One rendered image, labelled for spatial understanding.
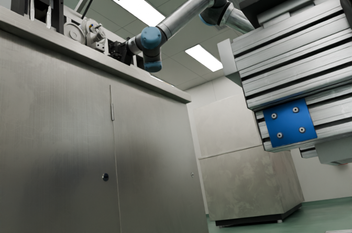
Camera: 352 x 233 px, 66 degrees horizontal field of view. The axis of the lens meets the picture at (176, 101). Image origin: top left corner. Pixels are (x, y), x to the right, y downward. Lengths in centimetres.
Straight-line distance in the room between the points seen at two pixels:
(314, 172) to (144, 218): 459
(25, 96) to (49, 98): 6
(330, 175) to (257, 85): 474
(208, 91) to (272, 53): 550
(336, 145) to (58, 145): 64
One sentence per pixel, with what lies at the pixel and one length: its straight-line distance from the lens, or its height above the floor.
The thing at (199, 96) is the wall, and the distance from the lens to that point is 617.
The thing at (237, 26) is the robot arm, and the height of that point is 112.
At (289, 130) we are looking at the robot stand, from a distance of 61.
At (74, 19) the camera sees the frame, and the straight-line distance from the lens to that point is 189.
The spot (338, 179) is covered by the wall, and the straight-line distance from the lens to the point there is 530.
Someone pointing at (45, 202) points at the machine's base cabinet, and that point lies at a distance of 68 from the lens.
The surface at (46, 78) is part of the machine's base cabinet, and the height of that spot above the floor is 77.
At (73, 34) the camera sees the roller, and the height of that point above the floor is 118.
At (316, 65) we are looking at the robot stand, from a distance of 59.
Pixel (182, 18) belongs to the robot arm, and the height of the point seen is 108.
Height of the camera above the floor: 43
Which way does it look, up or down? 20 degrees up
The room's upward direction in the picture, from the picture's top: 9 degrees counter-clockwise
